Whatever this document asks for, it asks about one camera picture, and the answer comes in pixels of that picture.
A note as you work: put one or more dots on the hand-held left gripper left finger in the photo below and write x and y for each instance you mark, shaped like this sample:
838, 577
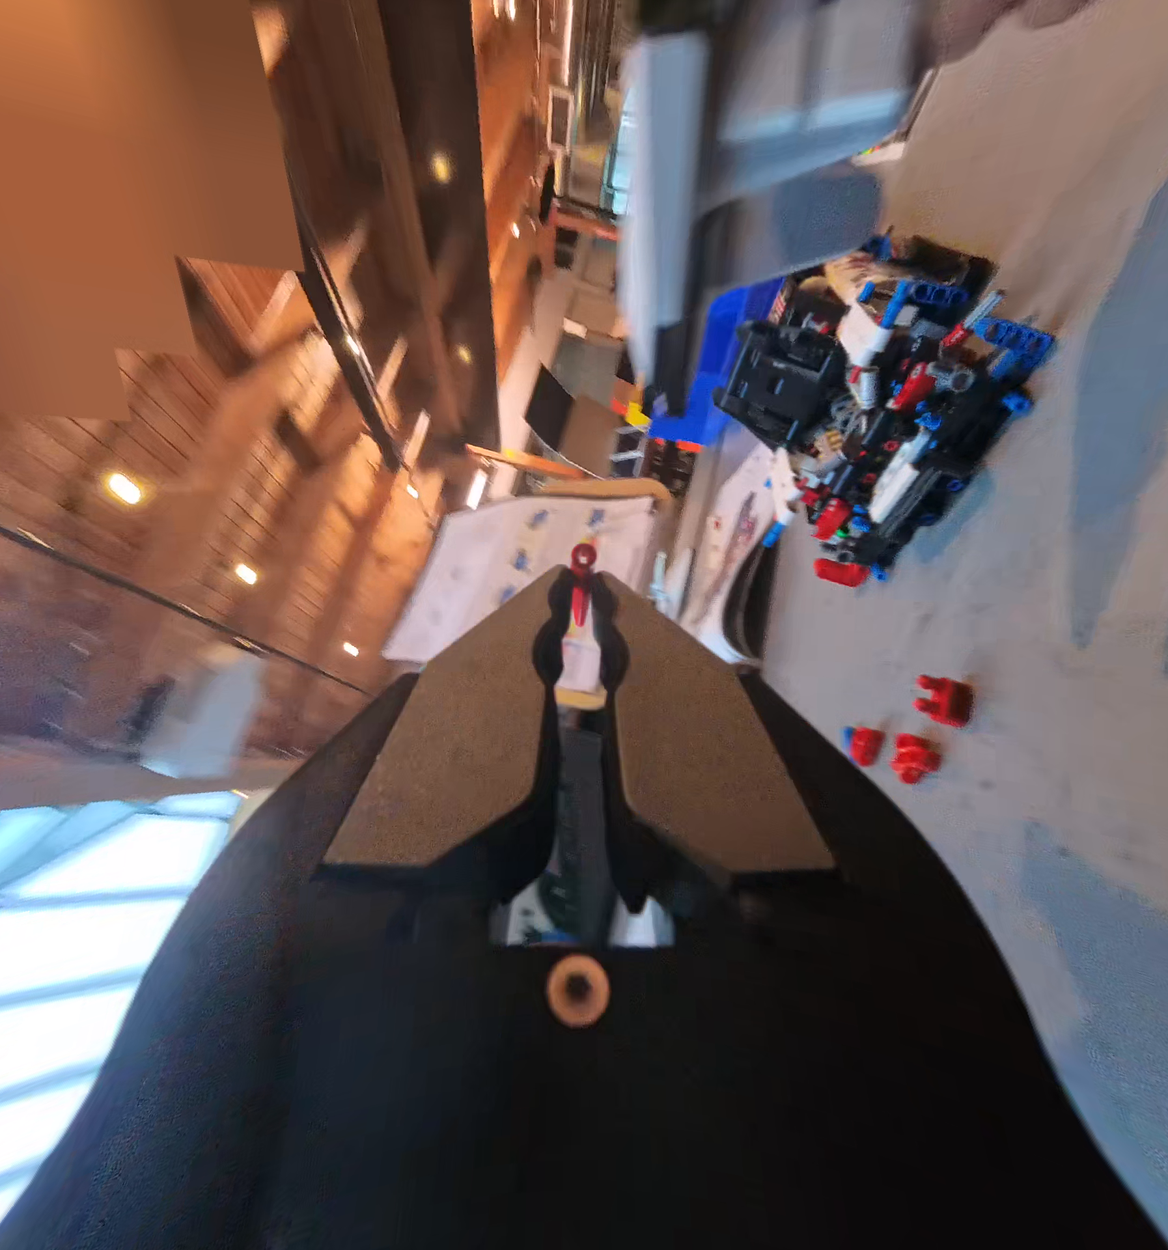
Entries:
447, 771

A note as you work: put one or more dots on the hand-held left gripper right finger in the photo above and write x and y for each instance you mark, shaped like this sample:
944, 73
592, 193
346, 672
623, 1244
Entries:
711, 771

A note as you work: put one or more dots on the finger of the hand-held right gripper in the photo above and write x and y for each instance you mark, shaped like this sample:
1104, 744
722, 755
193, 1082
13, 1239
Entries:
809, 88
668, 194

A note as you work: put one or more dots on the toy brick race car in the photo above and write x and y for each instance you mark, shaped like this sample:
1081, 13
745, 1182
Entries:
790, 380

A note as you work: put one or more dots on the red teardrop brick piece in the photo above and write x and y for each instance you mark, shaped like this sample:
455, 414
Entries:
584, 558

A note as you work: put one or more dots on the grey desk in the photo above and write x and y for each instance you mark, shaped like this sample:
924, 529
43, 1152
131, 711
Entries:
1082, 585

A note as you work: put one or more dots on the blue plastic bin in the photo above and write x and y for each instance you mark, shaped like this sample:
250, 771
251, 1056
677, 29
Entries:
736, 316

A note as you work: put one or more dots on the printed instruction sheet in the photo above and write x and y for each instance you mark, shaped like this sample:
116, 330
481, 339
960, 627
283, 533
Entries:
486, 576

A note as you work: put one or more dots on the red double brick connector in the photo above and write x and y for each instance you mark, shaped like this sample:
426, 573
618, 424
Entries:
941, 698

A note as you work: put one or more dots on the open instruction booklet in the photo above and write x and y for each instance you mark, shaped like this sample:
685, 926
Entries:
731, 507

